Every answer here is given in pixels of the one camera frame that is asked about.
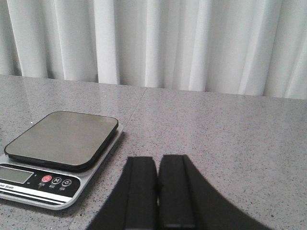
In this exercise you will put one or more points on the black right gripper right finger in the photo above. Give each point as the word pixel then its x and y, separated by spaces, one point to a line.
pixel 187 201

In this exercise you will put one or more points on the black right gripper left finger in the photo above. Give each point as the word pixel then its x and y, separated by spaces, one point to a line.
pixel 132 204

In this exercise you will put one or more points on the silver black kitchen scale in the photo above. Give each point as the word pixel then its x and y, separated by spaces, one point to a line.
pixel 51 163

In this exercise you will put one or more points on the white pleated curtain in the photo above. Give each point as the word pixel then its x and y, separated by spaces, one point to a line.
pixel 252 47

